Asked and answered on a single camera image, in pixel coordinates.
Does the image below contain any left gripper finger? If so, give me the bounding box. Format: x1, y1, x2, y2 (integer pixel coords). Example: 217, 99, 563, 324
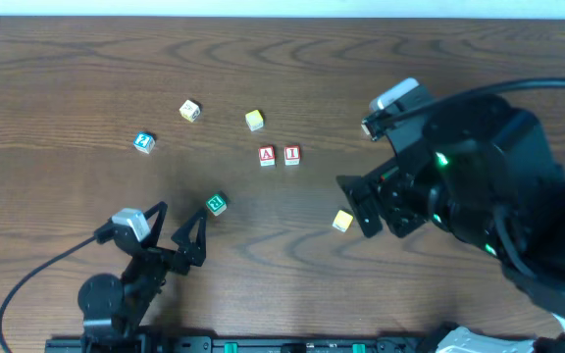
171, 208, 208, 255
142, 201, 168, 248

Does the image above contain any red letter I block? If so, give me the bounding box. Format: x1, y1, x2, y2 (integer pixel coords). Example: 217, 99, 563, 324
283, 145, 301, 166

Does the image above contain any red letter A block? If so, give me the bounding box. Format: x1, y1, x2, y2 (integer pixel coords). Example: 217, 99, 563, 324
258, 145, 276, 167

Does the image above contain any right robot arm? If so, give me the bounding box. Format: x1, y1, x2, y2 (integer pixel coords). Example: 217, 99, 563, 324
337, 77, 565, 352

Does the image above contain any yellow block near right arm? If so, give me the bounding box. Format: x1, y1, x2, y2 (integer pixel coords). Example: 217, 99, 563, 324
332, 210, 353, 232

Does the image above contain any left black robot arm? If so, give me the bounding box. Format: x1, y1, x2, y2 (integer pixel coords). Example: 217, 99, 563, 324
77, 202, 208, 352

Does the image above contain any green number 2 block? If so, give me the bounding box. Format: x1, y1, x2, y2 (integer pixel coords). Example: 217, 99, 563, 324
206, 193, 228, 216

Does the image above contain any blue number 2 block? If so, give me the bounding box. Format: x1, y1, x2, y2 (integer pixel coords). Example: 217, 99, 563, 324
132, 131, 156, 154

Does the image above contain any cream yellow picture block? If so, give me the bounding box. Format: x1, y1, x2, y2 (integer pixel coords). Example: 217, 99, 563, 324
179, 100, 201, 122

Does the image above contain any yellow top wooden block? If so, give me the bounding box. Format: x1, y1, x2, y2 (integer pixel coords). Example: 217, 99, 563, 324
245, 110, 264, 131

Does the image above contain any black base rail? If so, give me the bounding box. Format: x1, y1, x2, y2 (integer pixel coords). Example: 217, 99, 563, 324
44, 333, 439, 353

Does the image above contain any left black cable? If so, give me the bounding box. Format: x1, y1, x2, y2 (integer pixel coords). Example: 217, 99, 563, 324
0, 234, 98, 353

